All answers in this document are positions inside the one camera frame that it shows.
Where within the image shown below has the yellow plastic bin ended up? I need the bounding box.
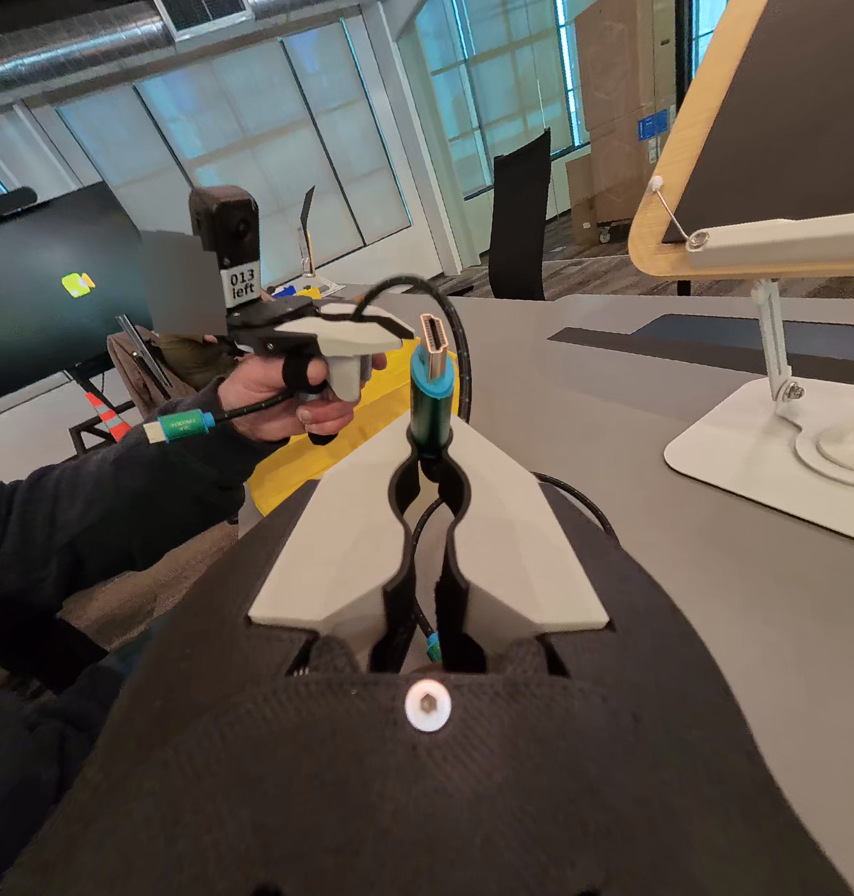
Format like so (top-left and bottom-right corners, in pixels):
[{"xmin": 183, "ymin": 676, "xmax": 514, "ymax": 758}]
[{"xmin": 245, "ymin": 336, "xmax": 464, "ymax": 519}]

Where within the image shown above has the round metal ventilation duct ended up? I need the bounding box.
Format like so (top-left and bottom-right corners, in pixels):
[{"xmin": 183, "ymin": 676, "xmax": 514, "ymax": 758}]
[{"xmin": 0, "ymin": 0, "xmax": 330, "ymax": 106}]

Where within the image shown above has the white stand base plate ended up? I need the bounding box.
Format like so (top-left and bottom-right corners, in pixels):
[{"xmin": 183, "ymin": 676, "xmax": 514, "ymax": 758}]
[{"xmin": 665, "ymin": 376, "xmax": 854, "ymax": 547}]

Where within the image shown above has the grey panel with wooden rim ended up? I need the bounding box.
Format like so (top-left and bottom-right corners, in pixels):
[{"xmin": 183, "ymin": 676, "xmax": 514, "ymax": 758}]
[{"xmin": 628, "ymin": 0, "xmax": 854, "ymax": 281}]

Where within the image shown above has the person's left forearm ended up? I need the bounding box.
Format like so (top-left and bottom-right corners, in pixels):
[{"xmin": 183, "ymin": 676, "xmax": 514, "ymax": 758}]
[{"xmin": 0, "ymin": 418, "xmax": 281, "ymax": 676}]

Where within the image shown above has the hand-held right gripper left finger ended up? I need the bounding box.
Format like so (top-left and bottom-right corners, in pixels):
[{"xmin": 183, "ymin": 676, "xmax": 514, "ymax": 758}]
[{"xmin": 248, "ymin": 413, "xmax": 428, "ymax": 631}]

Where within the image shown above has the cardboard box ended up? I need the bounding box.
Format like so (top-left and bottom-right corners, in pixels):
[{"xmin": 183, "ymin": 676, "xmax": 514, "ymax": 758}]
[{"xmin": 567, "ymin": 0, "xmax": 680, "ymax": 247}]

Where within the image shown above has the black chair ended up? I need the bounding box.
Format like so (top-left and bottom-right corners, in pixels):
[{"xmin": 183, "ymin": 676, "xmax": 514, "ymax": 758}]
[{"xmin": 486, "ymin": 129, "xmax": 555, "ymax": 302}]

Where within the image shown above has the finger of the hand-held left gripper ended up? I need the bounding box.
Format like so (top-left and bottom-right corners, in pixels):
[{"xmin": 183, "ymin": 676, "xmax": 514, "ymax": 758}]
[{"xmin": 304, "ymin": 308, "xmax": 417, "ymax": 362}]

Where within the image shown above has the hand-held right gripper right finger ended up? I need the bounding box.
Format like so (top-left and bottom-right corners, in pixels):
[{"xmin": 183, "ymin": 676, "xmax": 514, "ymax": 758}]
[{"xmin": 434, "ymin": 418, "xmax": 610, "ymax": 638}]

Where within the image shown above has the green plug braided hdmi cable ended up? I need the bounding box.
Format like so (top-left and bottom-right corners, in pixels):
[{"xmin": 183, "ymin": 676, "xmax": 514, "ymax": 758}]
[{"xmin": 145, "ymin": 273, "xmax": 473, "ymax": 662}]

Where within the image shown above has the person's left hand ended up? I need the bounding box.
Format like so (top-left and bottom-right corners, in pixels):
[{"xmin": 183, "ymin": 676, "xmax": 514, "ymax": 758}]
[{"xmin": 217, "ymin": 343, "xmax": 390, "ymax": 443}]

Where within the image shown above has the orange cone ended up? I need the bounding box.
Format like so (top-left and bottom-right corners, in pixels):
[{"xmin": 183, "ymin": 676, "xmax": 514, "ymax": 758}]
[{"xmin": 83, "ymin": 390, "xmax": 137, "ymax": 443}]

